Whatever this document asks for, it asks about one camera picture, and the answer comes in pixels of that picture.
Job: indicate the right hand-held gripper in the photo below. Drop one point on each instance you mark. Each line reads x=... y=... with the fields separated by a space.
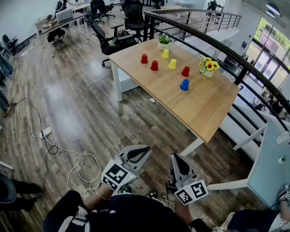
x=192 y=192

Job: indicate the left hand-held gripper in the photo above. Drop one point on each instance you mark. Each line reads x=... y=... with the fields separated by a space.
x=118 y=175

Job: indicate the blue paper cup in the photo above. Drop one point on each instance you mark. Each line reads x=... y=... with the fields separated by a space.
x=184 y=84

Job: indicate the red paper cup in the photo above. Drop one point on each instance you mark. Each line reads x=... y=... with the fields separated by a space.
x=185 y=71
x=154 y=65
x=144 y=58

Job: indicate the yellow paper cup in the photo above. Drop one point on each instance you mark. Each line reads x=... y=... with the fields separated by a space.
x=165 y=53
x=172 y=64

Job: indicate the person's left forearm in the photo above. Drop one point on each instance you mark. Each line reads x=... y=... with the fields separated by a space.
x=96 y=198

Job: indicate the person's right forearm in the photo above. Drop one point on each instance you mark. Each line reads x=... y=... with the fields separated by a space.
x=182 y=211

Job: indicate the white table leg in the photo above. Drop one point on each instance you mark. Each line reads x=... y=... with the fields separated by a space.
x=192 y=147

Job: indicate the person's black shirt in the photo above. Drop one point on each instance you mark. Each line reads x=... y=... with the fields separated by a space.
x=135 y=214

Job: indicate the white cabinet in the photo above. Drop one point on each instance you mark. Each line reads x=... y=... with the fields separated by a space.
x=128 y=81

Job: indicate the light blue table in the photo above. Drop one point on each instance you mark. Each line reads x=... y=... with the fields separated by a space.
x=273 y=158

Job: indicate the white power strip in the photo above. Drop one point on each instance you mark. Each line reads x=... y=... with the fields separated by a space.
x=46 y=132

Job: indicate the sunflower bouquet in vase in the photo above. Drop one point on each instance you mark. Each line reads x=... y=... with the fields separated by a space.
x=209 y=66

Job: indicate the green plant in white pot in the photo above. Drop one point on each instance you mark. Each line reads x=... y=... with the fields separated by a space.
x=164 y=42

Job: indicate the green bottle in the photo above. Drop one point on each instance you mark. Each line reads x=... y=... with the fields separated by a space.
x=114 y=41

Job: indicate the black office chair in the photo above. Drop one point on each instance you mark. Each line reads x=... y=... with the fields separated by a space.
x=133 y=11
x=96 y=6
x=104 y=43

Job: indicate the brown desk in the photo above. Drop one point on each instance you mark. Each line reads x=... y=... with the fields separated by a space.
x=62 y=24

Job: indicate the grey crate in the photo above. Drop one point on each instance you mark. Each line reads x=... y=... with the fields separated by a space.
x=64 y=15

